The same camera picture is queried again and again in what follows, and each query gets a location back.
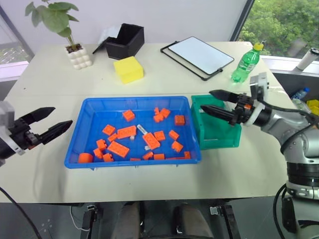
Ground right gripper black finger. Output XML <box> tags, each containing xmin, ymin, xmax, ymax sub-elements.
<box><xmin>208</xmin><ymin>89</ymin><xmax>239</xmax><ymax>104</ymax></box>
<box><xmin>200</xmin><ymin>104</ymin><xmax>237</xmax><ymax>123</ymax></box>

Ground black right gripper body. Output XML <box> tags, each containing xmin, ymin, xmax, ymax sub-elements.
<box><xmin>230</xmin><ymin>93</ymin><xmax>257</xmax><ymax>127</ymax></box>

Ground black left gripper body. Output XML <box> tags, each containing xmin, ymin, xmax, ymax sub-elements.
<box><xmin>8</xmin><ymin>116</ymin><xmax>42</xmax><ymax>151</ymax></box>

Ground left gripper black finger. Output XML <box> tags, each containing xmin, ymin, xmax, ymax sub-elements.
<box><xmin>18</xmin><ymin>107</ymin><xmax>56</xmax><ymax>126</ymax></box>
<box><xmin>37</xmin><ymin>119</ymin><xmax>74</xmax><ymax>146</ymax></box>

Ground green plastic bin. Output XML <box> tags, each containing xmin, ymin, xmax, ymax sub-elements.
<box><xmin>190</xmin><ymin>94</ymin><xmax>243</xmax><ymax>151</ymax></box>

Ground yellow sponge block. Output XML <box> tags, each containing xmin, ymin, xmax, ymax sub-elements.
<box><xmin>113</xmin><ymin>56</ymin><xmax>145</xmax><ymax>85</ymax></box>

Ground black box with open lid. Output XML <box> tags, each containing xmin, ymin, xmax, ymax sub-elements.
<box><xmin>92</xmin><ymin>23</ymin><xmax>146</xmax><ymax>60</ymax></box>

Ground blue plastic tray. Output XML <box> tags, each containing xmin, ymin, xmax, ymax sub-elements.
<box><xmin>64</xmin><ymin>96</ymin><xmax>202</xmax><ymax>171</ymax></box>

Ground green plastic soda bottle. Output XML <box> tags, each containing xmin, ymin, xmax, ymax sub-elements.
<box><xmin>230</xmin><ymin>42</ymin><xmax>265</xmax><ymax>84</ymax></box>

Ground orange cylinder block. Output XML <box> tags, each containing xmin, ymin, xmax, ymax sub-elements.
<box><xmin>78</xmin><ymin>152</ymin><xmax>94</xmax><ymax>164</ymax></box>

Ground black-framed whiteboard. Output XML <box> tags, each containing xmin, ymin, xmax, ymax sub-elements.
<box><xmin>160</xmin><ymin>36</ymin><xmax>235</xmax><ymax>82</ymax></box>

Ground grey bin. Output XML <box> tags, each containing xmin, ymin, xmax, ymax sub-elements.
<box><xmin>271</xmin><ymin>70</ymin><xmax>319</xmax><ymax>112</ymax></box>

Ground clear water bottle blue label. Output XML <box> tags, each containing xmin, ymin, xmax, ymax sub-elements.
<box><xmin>291</xmin><ymin>87</ymin><xmax>311</xmax><ymax>101</ymax></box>

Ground long orange building block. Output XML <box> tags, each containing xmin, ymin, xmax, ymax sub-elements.
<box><xmin>116</xmin><ymin>125</ymin><xmax>138</xmax><ymax>140</ymax></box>
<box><xmin>107</xmin><ymin>140</ymin><xmax>131</xmax><ymax>158</ymax></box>
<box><xmin>142</xmin><ymin>132</ymin><xmax>161</xmax><ymax>150</ymax></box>

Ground white bubble plant pot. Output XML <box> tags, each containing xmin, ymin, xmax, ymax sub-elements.
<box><xmin>64</xmin><ymin>43</ymin><xmax>94</xmax><ymax>71</ymax></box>

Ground yellow plastic object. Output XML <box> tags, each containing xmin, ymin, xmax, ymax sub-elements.
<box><xmin>306</xmin><ymin>99</ymin><xmax>319</xmax><ymax>116</ymax></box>

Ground white cylinder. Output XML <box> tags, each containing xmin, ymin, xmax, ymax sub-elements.
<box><xmin>296</xmin><ymin>48</ymin><xmax>319</xmax><ymax>72</ymax></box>

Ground green leafy plant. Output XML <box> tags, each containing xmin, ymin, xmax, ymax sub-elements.
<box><xmin>24</xmin><ymin>0</ymin><xmax>83</xmax><ymax>49</ymax></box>

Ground dark rounded shape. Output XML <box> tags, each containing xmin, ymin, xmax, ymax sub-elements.
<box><xmin>172</xmin><ymin>203</ymin><xmax>215</xmax><ymax>239</ymax></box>

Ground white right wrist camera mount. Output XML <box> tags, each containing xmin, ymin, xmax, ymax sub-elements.
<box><xmin>243</xmin><ymin>72</ymin><xmax>271</xmax><ymax>125</ymax></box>

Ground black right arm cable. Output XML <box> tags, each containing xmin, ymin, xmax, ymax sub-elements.
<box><xmin>261</xmin><ymin>99</ymin><xmax>315</xmax><ymax>154</ymax></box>

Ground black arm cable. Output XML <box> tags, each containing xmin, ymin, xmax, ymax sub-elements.
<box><xmin>261</xmin><ymin>99</ymin><xmax>315</xmax><ymax>154</ymax></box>
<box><xmin>0</xmin><ymin>186</ymin><xmax>43</xmax><ymax>239</ymax></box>

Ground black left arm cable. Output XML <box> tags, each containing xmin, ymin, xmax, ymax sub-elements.
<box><xmin>0</xmin><ymin>186</ymin><xmax>43</xmax><ymax>239</ymax></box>

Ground black window post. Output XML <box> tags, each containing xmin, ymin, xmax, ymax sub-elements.
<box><xmin>229</xmin><ymin>0</ymin><xmax>256</xmax><ymax>42</ymax></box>

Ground grey window post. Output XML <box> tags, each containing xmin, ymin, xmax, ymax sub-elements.
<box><xmin>0</xmin><ymin>4</ymin><xmax>35</xmax><ymax>58</ymax></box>

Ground thin white wire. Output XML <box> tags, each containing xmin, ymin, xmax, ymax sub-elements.
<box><xmin>70</xmin><ymin>206</ymin><xmax>90</xmax><ymax>232</ymax></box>

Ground black table bracket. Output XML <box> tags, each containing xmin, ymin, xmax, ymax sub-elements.
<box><xmin>81</xmin><ymin>203</ymin><xmax>98</xmax><ymax>231</ymax></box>
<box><xmin>208</xmin><ymin>204</ymin><xmax>241</xmax><ymax>239</ymax></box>

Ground black robot body cable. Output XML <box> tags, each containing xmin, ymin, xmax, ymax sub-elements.
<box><xmin>273</xmin><ymin>183</ymin><xmax>300</xmax><ymax>239</ymax></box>

